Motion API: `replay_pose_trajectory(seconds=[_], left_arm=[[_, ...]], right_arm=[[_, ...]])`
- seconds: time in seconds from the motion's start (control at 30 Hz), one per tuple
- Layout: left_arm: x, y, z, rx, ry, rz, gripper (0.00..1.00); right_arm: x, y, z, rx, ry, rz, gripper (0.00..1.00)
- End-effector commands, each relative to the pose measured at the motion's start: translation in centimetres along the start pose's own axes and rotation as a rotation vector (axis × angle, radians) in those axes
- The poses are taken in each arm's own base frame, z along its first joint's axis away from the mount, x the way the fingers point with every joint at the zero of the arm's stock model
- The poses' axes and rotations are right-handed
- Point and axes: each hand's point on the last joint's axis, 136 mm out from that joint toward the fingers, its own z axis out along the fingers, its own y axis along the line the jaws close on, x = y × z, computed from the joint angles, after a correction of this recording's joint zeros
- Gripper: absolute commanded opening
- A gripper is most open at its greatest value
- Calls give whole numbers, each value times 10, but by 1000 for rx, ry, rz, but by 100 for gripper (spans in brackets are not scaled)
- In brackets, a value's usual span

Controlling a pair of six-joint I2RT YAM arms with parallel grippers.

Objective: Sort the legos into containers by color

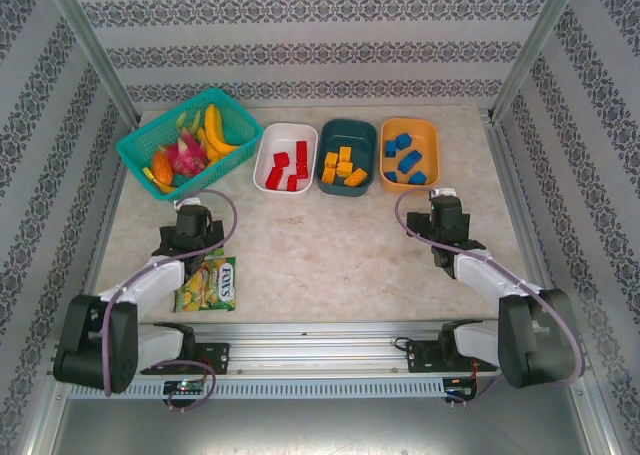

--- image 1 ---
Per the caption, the green Fox's candy bag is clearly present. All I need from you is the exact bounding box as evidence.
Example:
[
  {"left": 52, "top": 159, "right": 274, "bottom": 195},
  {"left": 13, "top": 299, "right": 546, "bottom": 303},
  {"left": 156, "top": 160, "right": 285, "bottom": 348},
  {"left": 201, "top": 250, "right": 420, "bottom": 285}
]
[{"left": 173, "top": 256, "right": 237, "bottom": 314}]

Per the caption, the orange toy fruit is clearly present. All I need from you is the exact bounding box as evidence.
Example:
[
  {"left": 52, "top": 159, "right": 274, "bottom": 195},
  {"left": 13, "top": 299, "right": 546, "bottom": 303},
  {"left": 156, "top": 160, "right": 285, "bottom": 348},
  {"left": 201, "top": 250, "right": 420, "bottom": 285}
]
[{"left": 151, "top": 150, "right": 175, "bottom": 185}]

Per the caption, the yellow toy fruit piece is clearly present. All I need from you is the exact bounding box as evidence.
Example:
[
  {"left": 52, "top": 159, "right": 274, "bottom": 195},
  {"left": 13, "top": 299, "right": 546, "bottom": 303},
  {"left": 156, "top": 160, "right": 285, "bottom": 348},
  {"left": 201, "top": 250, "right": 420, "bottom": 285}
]
[{"left": 142, "top": 166, "right": 177, "bottom": 194}]

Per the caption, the pink toy dragon fruit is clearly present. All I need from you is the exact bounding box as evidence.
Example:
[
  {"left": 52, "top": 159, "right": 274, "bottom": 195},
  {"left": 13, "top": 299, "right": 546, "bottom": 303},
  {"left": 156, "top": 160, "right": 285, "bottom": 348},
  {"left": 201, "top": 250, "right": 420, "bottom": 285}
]
[{"left": 167, "top": 127, "right": 210, "bottom": 177}]

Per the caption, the orange plastic container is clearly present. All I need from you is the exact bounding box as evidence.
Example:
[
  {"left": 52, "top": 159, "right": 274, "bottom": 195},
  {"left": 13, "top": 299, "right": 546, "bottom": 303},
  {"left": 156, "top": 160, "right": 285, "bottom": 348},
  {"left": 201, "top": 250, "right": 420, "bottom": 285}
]
[{"left": 378, "top": 117, "right": 441, "bottom": 195}]

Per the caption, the small yellow toy banana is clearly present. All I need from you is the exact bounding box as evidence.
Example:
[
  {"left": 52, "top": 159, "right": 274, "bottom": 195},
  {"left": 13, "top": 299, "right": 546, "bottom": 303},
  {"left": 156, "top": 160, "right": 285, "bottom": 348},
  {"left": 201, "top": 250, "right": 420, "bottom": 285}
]
[{"left": 195, "top": 127, "right": 226, "bottom": 165}]

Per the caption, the dark teal plastic container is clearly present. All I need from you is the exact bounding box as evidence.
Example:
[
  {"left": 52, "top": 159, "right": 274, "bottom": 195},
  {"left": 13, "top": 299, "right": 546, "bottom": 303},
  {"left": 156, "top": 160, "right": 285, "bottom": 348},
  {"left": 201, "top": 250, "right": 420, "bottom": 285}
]
[{"left": 318, "top": 118, "right": 380, "bottom": 198}]

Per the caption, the large yellow toy banana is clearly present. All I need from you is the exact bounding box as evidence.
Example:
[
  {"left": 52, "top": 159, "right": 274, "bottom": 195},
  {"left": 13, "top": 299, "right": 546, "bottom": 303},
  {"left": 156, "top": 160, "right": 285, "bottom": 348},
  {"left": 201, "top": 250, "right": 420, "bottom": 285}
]
[{"left": 203, "top": 103, "right": 243, "bottom": 157}]

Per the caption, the teal plastic mesh basket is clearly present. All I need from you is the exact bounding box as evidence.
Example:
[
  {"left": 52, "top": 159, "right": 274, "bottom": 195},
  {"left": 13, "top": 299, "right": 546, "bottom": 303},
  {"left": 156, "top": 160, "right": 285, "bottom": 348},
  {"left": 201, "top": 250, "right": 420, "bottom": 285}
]
[{"left": 115, "top": 87, "right": 265, "bottom": 202}]

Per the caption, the white plastic container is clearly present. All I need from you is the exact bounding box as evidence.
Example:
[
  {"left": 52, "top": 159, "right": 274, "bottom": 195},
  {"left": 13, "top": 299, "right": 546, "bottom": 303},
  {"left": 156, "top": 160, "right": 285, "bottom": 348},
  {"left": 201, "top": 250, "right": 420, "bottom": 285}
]
[{"left": 253, "top": 122, "right": 320, "bottom": 195}]

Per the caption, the left circuit board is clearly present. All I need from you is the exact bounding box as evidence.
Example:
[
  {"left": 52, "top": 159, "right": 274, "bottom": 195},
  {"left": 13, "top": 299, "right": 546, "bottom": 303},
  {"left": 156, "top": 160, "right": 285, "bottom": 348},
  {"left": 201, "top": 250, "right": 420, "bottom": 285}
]
[{"left": 163, "top": 379, "right": 207, "bottom": 395}]

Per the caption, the circuit board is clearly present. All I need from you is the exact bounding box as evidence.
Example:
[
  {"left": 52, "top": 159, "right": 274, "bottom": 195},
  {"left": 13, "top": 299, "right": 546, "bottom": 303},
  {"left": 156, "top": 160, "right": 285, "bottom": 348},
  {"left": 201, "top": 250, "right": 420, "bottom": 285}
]
[
  {"left": 444, "top": 377, "right": 477, "bottom": 400},
  {"left": 163, "top": 379, "right": 207, "bottom": 395}
]

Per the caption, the right circuit board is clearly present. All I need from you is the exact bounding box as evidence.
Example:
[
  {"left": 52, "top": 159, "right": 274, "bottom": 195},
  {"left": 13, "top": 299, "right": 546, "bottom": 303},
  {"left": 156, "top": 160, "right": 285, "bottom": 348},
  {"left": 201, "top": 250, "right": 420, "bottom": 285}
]
[{"left": 444, "top": 377, "right": 477, "bottom": 400}]

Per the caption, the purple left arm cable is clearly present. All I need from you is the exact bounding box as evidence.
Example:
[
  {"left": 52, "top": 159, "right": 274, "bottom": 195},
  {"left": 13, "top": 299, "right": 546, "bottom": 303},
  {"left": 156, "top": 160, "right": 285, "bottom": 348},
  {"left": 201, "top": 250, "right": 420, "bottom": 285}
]
[{"left": 99, "top": 189, "right": 239, "bottom": 414}]

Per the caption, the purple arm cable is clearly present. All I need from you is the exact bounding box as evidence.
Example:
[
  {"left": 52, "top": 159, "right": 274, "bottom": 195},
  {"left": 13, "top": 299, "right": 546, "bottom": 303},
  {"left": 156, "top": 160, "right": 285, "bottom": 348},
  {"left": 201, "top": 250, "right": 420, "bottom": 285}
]
[
  {"left": 99, "top": 189, "right": 239, "bottom": 414},
  {"left": 394, "top": 189, "right": 586, "bottom": 409}
]

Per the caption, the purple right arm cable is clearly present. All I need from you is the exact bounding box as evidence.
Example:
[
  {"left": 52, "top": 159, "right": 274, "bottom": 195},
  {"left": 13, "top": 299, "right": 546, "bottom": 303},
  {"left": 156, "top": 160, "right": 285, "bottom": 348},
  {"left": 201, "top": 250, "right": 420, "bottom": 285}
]
[{"left": 394, "top": 189, "right": 586, "bottom": 409}]

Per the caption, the right aluminium side rail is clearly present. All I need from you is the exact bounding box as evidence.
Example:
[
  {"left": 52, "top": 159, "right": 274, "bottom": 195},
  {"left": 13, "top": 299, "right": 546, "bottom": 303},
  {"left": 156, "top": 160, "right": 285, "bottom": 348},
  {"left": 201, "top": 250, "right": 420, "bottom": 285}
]
[{"left": 479, "top": 109, "right": 569, "bottom": 336}]

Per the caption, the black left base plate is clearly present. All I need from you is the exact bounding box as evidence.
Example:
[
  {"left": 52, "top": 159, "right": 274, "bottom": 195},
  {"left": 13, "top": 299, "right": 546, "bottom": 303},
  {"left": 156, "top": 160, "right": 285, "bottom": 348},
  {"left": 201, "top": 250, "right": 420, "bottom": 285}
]
[{"left": 192, "top": 342, "right": 232, "bottom": 376}]

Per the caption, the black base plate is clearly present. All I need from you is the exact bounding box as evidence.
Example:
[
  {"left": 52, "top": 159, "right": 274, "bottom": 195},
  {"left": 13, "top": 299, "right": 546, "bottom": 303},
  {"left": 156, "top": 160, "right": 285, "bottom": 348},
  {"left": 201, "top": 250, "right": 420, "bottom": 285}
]
[
  {"left": 405, "top": 339, "right": 499, "bottom": 375},
  {"left": 192, "top": 342, "right": 232, "bottom": 376}
]

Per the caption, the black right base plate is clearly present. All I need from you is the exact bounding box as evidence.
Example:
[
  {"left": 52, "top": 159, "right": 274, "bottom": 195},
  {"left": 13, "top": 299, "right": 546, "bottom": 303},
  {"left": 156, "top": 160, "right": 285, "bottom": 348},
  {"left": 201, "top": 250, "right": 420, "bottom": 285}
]
[{"left": 405, "top": 339, "right": 499, "bottom": 375}]

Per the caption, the aluminium mounting rail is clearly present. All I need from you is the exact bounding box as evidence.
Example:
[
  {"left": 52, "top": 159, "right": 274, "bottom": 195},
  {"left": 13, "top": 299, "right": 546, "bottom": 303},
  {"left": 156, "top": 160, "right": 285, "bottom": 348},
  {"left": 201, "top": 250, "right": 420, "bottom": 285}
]
[{"left": 47, "top": 319, "right": 589, "bottom": 379}]

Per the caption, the slotted grey cable duct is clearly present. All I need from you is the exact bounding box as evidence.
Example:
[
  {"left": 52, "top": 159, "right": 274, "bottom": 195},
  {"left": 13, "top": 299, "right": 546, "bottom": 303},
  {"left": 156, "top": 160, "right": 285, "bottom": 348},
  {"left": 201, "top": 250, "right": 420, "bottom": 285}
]
[{"left": 69, "top": 378, "right": 447, "bottom": 400}]

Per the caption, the right aluminium frame post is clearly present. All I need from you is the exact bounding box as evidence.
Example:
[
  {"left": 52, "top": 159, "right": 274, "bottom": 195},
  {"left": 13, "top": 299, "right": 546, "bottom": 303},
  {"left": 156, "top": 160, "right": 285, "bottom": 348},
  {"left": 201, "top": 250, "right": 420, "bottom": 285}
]
[{"left": 487, "top": 0, "right": 585, "bottom": 122}]

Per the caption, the aluminium frame post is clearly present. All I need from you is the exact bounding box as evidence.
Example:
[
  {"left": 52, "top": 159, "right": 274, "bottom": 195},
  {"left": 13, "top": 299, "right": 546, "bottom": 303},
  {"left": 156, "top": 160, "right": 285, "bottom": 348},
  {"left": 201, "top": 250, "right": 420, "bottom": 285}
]
[
  {"left": 38, "top": 0, "right": 142, "bottom": 126},
  {"left": 487, "top": 0, "right": 585, "bottom": 122}
]

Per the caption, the left aluminium frame post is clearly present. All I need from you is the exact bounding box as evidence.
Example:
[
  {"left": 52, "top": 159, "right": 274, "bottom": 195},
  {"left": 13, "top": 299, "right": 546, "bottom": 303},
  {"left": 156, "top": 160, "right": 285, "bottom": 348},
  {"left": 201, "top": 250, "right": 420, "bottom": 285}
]
[{"left": 38, "top": 0, "right": 142, "bottom": 126}]

